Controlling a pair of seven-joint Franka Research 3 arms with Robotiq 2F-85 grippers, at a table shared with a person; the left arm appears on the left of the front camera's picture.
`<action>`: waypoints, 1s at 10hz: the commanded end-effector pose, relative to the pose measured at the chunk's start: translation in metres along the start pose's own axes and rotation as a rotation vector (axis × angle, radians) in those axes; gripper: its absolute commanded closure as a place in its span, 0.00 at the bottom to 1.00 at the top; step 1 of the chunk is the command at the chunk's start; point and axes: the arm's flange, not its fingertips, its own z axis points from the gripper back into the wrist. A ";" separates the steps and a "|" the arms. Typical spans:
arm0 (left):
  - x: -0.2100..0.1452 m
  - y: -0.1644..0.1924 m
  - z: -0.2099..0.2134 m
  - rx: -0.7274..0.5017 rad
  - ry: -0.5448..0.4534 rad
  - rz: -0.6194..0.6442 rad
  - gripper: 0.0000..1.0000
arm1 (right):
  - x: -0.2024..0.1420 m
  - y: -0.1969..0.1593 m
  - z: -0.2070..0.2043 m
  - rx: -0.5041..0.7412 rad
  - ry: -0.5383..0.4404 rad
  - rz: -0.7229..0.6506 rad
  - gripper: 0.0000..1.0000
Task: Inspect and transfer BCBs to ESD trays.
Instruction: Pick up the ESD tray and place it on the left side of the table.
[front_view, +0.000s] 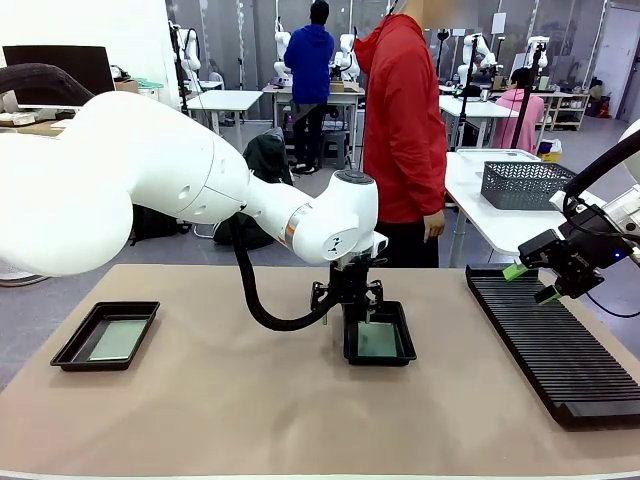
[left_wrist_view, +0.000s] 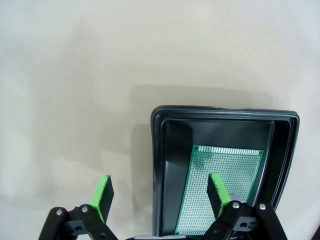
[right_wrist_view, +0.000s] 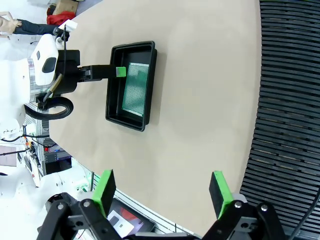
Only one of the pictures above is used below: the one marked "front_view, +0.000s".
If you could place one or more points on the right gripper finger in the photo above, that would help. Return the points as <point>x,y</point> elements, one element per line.
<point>580,285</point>
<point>540,250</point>

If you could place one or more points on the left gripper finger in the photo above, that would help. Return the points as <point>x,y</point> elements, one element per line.
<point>375,292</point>
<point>322,297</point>

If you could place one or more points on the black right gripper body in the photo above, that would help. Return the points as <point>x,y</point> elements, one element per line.
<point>592,245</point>

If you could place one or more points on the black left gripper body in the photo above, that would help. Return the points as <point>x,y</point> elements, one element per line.
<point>352,285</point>

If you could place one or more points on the green perforated circuit board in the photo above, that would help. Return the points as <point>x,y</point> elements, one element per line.
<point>380,342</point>
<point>117,340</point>

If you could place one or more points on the black plastic ESD tray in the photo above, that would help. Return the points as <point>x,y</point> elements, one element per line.
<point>407,345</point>
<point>75,350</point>

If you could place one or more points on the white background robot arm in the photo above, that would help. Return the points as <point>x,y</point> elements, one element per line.
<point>477,52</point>
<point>190,55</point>
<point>281,55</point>
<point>539,50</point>
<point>347,57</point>

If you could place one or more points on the person's right forearm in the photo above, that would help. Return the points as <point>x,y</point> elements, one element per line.
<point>435,185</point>

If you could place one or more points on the person's right hand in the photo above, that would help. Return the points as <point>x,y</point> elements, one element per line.
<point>435,227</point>

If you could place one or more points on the black slotted board rack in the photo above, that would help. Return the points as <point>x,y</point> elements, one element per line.
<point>560,350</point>

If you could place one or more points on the grey mesh basket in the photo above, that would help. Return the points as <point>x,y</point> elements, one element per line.
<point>520,182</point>

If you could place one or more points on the white side table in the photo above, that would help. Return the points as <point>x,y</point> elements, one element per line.
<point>475,220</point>

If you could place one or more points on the yellow purple box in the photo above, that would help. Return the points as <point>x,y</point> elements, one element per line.
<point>550,151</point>

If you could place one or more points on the person in pink top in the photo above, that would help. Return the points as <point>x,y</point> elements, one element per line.
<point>520,115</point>

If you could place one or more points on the red fire extinguisher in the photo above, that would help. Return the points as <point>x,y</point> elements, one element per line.
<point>604,107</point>

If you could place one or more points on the grey plastic stool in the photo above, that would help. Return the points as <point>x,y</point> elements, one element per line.
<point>334,147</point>

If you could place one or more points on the wooden shelf unit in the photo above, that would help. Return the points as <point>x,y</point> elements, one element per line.
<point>565,107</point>

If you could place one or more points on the black tripod stand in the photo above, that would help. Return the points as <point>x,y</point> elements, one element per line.
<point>527,100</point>
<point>465,100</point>

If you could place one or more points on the dark striped jacket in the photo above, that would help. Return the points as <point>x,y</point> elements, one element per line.
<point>267,155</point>

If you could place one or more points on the white background table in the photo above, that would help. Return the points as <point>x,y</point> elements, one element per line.
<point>475,107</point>
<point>220,100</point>

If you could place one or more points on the person in red jacket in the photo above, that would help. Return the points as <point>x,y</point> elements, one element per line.
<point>400,125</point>

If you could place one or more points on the black backpack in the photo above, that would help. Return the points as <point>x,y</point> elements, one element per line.
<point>160,225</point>

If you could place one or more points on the wooden background workbench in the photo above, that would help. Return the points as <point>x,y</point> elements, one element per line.
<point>345,95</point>

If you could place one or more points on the person in blue hoodie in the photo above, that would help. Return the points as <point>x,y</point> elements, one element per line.
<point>310,65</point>

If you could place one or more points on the white box green lid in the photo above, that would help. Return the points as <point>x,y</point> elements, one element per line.
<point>150,90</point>

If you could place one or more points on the small cardboard box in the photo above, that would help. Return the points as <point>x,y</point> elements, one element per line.
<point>126,86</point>

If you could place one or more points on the wooden top white desk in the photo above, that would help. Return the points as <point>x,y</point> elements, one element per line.
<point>30,122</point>

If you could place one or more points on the black computer monitor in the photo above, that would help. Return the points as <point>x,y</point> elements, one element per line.
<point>60,55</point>

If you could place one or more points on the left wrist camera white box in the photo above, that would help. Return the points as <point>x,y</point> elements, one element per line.
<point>382,242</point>

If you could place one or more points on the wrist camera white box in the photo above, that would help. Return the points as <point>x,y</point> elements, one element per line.
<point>382,242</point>
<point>560,200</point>

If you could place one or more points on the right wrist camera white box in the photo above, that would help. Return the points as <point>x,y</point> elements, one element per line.
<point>560,200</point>

